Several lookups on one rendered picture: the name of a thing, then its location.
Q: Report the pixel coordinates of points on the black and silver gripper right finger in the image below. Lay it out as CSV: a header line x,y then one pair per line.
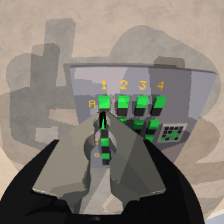
x,y
140,171

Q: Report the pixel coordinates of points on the grey switch panel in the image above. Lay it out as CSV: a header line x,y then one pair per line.
x,y
145,88

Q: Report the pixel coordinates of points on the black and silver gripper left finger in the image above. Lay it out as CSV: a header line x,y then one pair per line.
x,y
60,171

